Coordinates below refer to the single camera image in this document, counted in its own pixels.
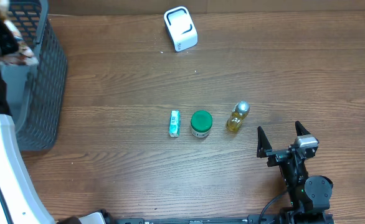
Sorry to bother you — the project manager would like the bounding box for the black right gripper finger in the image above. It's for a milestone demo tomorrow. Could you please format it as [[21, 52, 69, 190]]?
[[295, 121, 310, 136], [257, 126, 272, 157]]

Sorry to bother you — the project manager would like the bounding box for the colourful snack packet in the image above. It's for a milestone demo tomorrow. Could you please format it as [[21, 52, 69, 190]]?
[[0, 0, 39, 65]]

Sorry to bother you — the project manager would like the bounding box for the yellow Vim dish soap bottle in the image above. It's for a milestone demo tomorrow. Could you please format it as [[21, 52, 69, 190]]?
[[226, 101, 250, 132]]

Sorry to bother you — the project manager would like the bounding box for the green lid white jar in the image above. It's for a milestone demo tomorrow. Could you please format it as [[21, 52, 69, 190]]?
[[191, 110, 213, 138]]

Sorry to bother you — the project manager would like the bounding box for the green Kleenex tissue pack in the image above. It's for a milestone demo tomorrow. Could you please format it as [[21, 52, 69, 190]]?
[[169, 110, 181, 138]]

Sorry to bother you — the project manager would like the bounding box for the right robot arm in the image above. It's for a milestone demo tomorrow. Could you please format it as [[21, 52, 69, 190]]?
[[249, 121, 334, 224]]

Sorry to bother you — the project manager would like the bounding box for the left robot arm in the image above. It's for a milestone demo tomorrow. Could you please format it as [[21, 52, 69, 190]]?
[[0, 20, 56, 224]]

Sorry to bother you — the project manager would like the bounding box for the white barcode scanner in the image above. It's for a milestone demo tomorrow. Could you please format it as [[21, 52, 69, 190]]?
[[163, 6, 198, 52]]

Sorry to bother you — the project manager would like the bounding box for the grey plastic mesh basket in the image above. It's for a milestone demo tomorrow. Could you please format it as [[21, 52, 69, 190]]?
[[1, 0, 68, 151]]

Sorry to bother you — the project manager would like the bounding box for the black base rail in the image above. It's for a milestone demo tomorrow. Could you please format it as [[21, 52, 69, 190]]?
[[114, 215, 334, 224]]

